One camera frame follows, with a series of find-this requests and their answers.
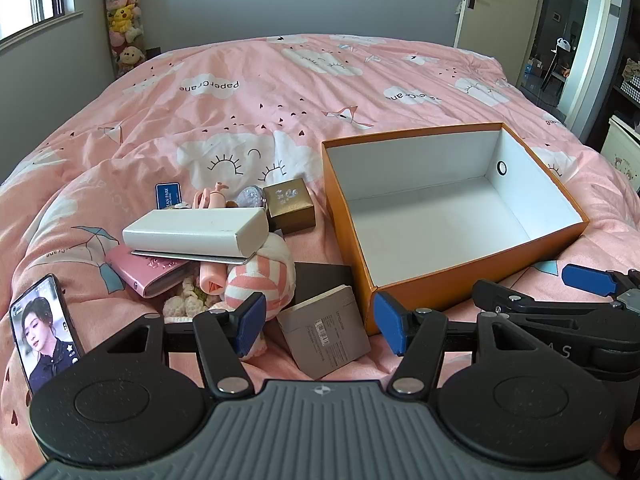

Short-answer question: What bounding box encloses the gold gift box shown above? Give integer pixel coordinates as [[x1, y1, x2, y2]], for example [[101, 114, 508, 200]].
[[262, 178, 317, 235]]

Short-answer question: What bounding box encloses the grey labelled box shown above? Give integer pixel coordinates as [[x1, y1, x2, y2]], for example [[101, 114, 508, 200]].
[[276, 284, 372, 381]]

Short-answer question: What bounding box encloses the pink printed quilt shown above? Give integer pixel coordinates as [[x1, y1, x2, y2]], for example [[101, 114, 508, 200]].
[[0, 32, 640, 480]]

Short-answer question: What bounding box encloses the pink striped white plush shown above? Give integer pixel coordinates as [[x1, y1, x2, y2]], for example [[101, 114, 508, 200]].
[[220, 234, 297, 359]]

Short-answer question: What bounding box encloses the column of plush toys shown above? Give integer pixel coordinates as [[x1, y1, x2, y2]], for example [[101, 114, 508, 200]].
[[97, 0, 148, 78]]

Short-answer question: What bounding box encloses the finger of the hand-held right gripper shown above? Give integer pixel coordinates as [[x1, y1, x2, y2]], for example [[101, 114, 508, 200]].
[[561, 263, 640, 306], [472, 279, 623, 323]]

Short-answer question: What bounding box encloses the flat black box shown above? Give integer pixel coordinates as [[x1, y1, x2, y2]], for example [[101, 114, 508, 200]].
[[294, 262, 357, 306]]

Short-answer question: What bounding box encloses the pink wallet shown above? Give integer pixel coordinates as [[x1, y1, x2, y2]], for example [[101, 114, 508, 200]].
[[105, 245, 193, 300]]

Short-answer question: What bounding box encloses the pink doll figure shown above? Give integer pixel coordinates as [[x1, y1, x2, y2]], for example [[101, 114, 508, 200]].
[[192, 183, 231, 211]]

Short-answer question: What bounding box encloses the dark bookshelf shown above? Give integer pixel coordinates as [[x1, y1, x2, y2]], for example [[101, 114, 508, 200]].
[[612, 55, 640, 111]]

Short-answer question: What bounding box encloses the flat silver case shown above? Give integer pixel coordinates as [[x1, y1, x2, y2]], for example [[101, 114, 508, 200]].
[[131, 249, 251, 266]]

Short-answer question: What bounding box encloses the cream door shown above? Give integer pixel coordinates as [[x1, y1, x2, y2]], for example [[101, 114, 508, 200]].
[[452, 0, 551, 53]]

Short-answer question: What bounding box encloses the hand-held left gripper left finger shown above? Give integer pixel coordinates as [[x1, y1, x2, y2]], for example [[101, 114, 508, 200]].
[[97, 291, 267, 399]]

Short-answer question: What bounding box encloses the black smartphone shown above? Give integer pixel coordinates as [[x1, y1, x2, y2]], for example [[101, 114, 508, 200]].
[[9, 273, 85, 396]]

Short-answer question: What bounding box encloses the long white box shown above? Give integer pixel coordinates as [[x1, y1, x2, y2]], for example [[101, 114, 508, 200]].
[[122, 206, 269, 259]]

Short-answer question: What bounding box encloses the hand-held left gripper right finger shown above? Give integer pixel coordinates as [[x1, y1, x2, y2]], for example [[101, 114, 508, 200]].
[[373, 291, 546, 399]]

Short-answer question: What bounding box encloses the orange cardboard box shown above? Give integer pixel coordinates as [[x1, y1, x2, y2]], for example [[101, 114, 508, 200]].
[[320, 122, 591, 337]]

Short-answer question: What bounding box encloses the blue card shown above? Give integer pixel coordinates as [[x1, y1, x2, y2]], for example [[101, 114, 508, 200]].
[[155, 182, 183, 211]]

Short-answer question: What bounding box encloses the white cabinet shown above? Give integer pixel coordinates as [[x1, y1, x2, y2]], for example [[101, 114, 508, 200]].
[[600, 115, 640, 186]]

